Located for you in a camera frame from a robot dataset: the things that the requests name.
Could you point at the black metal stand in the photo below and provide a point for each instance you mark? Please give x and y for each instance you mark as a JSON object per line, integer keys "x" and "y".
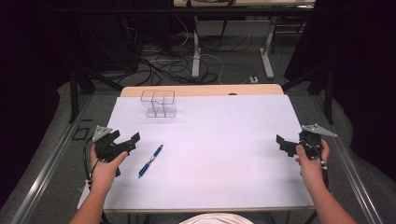
{"x": 74, "y": 93}
{"x": 328, "y": 93}

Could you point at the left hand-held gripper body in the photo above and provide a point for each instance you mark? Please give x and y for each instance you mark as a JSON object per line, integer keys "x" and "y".
{"x": 106, "y": 146}

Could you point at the blue pen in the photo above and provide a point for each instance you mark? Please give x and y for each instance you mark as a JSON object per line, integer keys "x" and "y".
{"x": 150, "y": 160}

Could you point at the white power strip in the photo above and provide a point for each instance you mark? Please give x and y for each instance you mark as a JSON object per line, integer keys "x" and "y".
{"x": 253, "y": 79}

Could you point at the dark curtain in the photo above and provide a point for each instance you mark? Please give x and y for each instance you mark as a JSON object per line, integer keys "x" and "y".
{"x": 28, "y": 93}
{"x": 367, "y": 77}

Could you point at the person's white shirt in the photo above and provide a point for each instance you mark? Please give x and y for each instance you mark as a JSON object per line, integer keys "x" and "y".
{"x": 216, "y": 219}

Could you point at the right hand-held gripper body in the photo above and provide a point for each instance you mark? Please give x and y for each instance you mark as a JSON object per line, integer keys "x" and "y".
{"x": 313, "y": 141}

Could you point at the clear plastic organizer box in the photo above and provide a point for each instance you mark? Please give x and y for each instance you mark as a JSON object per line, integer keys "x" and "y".
{"x": 159, "y": 104}

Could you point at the person's left hand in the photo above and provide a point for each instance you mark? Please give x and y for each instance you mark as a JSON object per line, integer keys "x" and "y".
{"x": 104, "y": 172}

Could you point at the white table mat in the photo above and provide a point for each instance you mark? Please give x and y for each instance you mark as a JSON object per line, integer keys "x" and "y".
{"x": 205, "y": 149}

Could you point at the person's right hand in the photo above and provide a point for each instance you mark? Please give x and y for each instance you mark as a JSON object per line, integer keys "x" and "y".
{"x": 311, "y": 171}

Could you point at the aluminium rail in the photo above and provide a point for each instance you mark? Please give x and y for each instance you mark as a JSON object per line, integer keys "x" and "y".
{"x": 46, "y": 174}
{"x": 355, "y": 180}

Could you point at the desk with white legs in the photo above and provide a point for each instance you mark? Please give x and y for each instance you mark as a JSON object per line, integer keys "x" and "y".
{"x": 196, "y": 46}

